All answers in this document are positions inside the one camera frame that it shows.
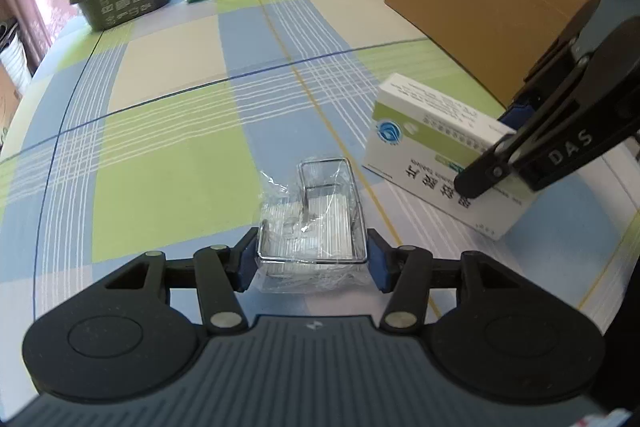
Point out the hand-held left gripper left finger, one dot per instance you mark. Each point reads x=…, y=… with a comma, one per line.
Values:
x=245, y=264

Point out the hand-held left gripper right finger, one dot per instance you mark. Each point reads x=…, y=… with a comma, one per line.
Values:
x=376, y=264

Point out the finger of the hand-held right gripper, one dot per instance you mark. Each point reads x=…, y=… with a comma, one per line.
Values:
x=517, y=117
x=560, y=152

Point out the clear packet with metal clips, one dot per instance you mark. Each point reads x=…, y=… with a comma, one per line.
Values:
x=310, y=227

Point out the long white green medicine box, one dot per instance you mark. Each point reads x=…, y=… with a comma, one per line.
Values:
x=415, y=142

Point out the brown cardboard box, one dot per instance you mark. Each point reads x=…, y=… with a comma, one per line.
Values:
x=450, y=7

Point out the checked tablecloth desktop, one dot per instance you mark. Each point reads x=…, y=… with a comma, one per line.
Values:
x=175, y=147

